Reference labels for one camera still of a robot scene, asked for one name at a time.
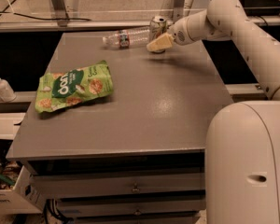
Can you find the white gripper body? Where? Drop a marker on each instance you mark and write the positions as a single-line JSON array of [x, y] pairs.
[[179, 33]]

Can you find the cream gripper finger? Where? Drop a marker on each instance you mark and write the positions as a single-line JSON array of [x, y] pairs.
[[162, 42]]

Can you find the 7up soda can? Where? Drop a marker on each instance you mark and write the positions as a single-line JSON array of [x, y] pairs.
[[157, 27]]

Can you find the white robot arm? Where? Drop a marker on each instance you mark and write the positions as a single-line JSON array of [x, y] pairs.
[[242, 152]]

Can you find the clear plastic water bottle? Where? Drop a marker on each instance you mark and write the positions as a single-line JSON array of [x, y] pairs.
[[127, 38]]

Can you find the white pump dispenser bottle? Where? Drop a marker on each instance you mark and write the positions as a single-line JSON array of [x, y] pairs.
[[7, 94]]

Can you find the green snack chip bag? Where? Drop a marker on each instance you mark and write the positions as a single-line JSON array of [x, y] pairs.
[[61, 90]]

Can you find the white cardboard box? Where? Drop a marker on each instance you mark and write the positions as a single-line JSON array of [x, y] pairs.
[[22, 198]]

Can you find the metal frame rail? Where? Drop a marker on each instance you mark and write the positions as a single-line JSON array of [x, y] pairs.
[[71, 15]]

